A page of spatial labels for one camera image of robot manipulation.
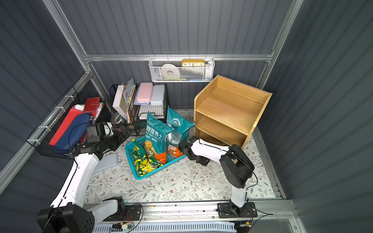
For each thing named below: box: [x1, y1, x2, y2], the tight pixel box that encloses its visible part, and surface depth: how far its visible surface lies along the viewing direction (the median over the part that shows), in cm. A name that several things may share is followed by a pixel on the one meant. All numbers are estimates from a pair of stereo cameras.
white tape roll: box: [160, 63, 180, 80], surface depth 86 cm
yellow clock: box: [181, 58, 206, 67], surface depth 90 cm
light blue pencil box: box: [150, 84, 166, 105], surface depth 99 cm
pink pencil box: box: [136, 82, 153, 104], surface depth 98 cm
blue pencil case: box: [54, 113, 93, 151], surface depth 70 cm
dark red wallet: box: [84, 97, 101, 117], surface depth 81 cm
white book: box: [112, 84, 128, 121], surface depth 93 cm
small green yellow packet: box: [132, 138, 146, 158], surface depth 82 cm
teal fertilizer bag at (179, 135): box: [165, 106, 197, 164], surface depth 84 cm
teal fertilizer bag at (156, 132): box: [144, 111, 175, 166], surface depth 82 cm
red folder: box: [48, 106, 84, 147], surface depth 73 cm
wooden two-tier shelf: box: [193, 74, 273, 149], surface depth 82 cm
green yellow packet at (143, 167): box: [134, 158, 153, 178], surface depth 81 cm
